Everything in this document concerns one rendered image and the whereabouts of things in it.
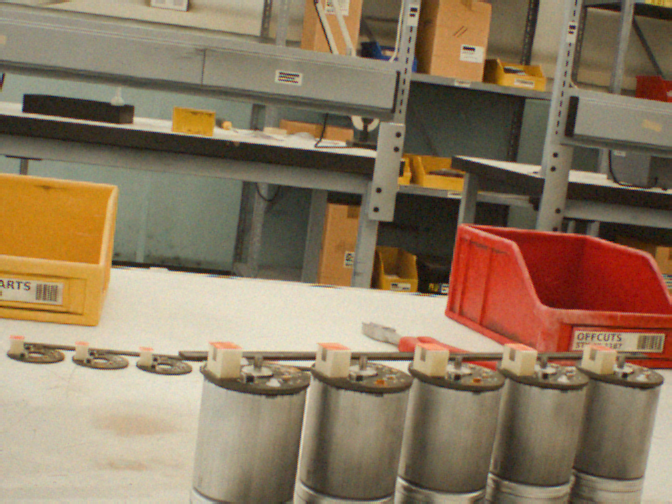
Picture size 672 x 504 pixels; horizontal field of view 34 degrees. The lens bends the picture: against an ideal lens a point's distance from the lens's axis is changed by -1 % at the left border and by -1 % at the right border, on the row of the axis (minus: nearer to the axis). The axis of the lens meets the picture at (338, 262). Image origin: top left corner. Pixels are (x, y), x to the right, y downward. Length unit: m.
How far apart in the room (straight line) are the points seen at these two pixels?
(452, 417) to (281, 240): 4.51
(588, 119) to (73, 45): 1.25
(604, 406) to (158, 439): 0.17
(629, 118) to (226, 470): 2.64
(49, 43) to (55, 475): 2.21
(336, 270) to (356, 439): 4.15
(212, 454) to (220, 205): 4.48
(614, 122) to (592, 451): 2.54
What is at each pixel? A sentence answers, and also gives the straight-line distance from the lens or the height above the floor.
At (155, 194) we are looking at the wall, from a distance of 4.69.
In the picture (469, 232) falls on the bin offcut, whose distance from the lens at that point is 0.68.
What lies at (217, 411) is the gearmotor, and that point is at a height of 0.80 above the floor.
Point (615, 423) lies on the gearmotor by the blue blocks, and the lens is 0.31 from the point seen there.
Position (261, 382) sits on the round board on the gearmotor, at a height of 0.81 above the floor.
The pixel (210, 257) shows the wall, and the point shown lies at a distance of 4.75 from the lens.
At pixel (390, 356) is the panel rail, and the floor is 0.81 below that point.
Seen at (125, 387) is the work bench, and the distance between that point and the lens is 0.46.
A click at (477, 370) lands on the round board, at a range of 0.29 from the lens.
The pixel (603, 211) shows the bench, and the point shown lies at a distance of 2.92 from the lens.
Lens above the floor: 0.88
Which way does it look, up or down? 8 degrees down
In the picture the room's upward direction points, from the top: 7 degrees clockwise
